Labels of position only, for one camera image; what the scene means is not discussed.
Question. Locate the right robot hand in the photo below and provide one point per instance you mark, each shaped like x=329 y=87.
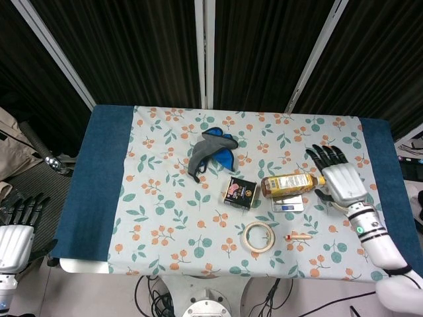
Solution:
x=343 y=183

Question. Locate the floral print tablecloth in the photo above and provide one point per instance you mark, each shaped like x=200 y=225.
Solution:
x=198 y=224

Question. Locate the silver digital kitchen scale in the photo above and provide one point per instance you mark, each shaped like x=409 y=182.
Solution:
x=287 y=206

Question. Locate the beige jacket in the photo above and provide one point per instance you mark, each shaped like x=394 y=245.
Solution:
x=15 y=155

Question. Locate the small wooden stick red band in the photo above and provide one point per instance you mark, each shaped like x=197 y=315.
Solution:
x=299 y=236

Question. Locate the gray and blue cloth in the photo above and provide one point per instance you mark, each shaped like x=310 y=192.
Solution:
x=206 y=152

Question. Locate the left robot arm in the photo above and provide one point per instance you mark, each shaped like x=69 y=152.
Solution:
x=6 y=287

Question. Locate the black pleated curtain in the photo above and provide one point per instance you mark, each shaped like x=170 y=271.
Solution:
x=132 y=49

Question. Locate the white upright frame post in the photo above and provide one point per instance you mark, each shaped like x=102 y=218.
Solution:
x=205 y=49

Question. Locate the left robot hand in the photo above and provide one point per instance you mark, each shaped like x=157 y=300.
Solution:
x=15 y=244

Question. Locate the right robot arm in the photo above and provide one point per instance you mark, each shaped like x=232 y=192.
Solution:
x=380 y=244

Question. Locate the beige bowl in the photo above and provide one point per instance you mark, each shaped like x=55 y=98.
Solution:
x=338 y=207

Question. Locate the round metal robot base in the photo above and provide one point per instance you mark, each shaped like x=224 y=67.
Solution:
x=206 y=305

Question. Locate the blue table cover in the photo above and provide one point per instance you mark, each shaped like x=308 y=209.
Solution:
x=96 y=185

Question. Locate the white slanted frame post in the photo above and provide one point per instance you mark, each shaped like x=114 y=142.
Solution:
x=317 y=56
x=53 y=49

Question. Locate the black box pink print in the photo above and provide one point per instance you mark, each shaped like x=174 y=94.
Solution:
x=239 y=192

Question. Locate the masking tape roll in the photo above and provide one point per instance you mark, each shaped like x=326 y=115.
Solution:
x=246 y=242

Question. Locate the white table board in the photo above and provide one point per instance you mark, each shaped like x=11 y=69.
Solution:
x=82 y=265

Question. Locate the yellow drink bottle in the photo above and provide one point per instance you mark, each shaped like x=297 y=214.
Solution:
x=289 y=185

